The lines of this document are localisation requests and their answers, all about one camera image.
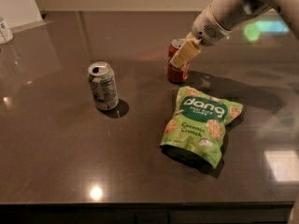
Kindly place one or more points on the white container at left edge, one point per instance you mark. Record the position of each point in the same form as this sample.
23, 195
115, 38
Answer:
5, 32

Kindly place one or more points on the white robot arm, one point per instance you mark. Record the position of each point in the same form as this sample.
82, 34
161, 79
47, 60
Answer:
220, 17

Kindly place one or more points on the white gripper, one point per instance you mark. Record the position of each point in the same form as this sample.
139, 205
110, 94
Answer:
206, 28

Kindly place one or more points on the silver green soda can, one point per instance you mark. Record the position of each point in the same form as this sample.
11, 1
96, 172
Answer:
103, 86

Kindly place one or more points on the red coke can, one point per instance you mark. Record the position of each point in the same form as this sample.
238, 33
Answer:
176, 75

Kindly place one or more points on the green rice chips bag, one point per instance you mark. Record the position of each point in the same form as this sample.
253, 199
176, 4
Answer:
195, 133

